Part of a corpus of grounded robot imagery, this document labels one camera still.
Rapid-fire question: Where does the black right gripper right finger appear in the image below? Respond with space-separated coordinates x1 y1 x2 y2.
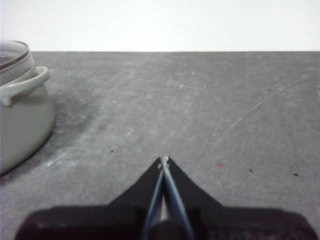
163 156 316 240

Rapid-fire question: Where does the glass lid with green knob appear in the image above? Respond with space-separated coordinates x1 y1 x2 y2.
0 40 31 75

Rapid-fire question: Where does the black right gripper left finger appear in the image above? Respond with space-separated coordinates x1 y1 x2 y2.
14 156 166 240

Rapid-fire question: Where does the pale green electric cooking pot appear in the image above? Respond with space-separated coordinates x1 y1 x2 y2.
0 49 56 176

